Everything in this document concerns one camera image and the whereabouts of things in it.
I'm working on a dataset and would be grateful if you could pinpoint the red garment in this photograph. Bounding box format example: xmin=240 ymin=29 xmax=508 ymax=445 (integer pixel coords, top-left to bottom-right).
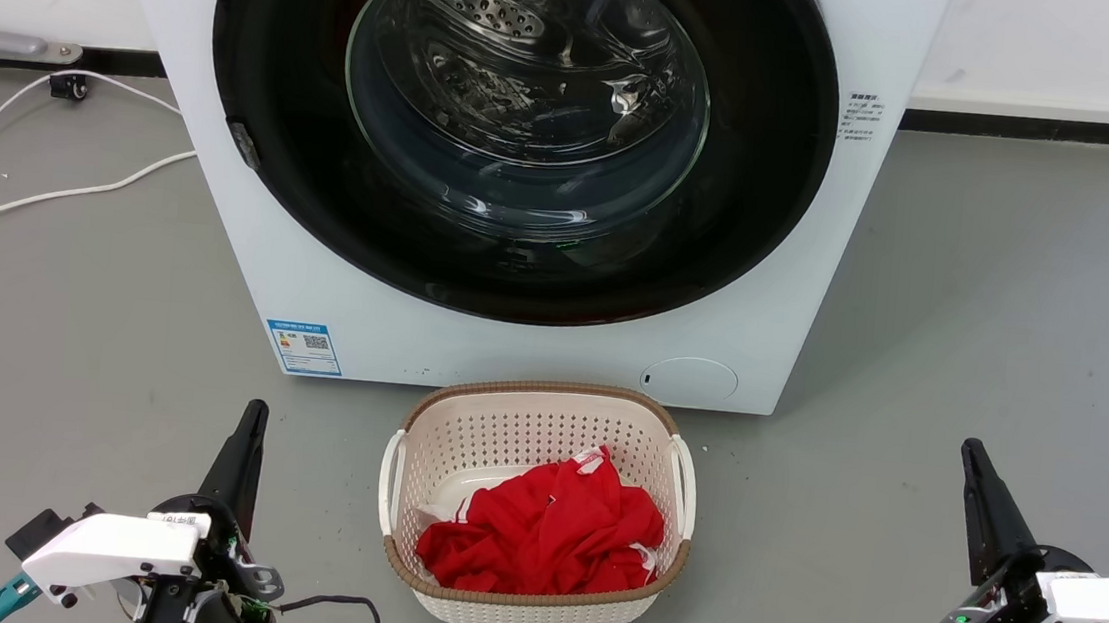
xmin=412 ymin=431 xmax=674 ymax=609

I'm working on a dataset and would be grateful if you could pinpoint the blue energy label sticker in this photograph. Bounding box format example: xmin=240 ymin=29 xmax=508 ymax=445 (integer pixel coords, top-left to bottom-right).
xmin=262 ymin=318 xmax=347 ymax=378

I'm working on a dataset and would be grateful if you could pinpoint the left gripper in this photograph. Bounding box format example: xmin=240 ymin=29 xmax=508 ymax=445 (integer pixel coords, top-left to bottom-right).
xmin=136 ymin=391 xmax=301 ymax=623

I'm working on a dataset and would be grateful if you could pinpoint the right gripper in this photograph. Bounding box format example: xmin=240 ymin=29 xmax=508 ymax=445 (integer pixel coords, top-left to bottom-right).
xmin=926 ymin=436 xmax=1109 ymax=623

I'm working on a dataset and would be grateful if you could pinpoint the white front-load washing machine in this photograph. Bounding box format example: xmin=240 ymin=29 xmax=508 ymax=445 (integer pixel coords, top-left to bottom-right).
xmin=69 ymin=0 xmax=954 ymax=431

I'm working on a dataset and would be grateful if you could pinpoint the teal cable connector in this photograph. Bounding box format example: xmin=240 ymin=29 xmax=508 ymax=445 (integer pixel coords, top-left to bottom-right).
xmin=0 ymin=569 xmax=46 ymax=623

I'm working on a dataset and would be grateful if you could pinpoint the small printed text sticker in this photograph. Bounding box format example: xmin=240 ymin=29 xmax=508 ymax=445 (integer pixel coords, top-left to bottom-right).
xmin=838 ymin=89 xmax=886 ymax=147

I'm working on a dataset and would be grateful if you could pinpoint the cream perforated laundry basket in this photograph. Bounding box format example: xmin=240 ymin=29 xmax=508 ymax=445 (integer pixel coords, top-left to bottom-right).
xmin=367 ymin=367 xmax=707 ymax=623

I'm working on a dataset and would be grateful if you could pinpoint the round white filter cover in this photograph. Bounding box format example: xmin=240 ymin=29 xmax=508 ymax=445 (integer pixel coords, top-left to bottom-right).
xmin=638 ymin=352 xmax=741 ymax=410

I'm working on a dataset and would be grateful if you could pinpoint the round black glass washer door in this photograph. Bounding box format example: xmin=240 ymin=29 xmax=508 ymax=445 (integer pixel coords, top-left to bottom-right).
xmin=190 ymin=0 xmax=851 ymax=351

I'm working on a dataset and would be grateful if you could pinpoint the perforated steel washing drum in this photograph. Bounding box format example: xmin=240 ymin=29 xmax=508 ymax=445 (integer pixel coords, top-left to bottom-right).
xmin=336 ymin=0 xmax=721 ymax=255

